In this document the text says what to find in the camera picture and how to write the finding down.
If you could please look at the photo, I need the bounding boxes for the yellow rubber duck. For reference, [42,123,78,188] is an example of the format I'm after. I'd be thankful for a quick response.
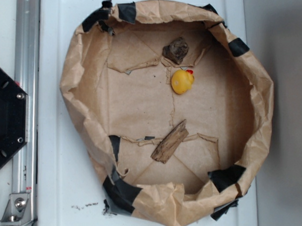
[171,69,195,95]

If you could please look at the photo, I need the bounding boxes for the light brown wood piece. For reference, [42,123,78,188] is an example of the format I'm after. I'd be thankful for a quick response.
[151,119,189,164]

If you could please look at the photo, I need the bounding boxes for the dark brown rock chunk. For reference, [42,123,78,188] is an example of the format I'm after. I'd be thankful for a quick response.
[163,37,189,65]

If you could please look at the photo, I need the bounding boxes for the brown paper bag enclosure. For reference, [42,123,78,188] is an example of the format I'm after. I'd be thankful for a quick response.
[60,0,274,226]

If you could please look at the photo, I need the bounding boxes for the aluminium extrusion rail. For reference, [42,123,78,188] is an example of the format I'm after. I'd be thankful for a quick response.
[12,0,41,226]

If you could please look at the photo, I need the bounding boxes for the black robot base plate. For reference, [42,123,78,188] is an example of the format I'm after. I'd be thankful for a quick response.
[0,68,28,169]

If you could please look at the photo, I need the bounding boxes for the metal corner bracket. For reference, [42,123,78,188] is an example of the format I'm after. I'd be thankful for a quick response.
[0,193,32,226]

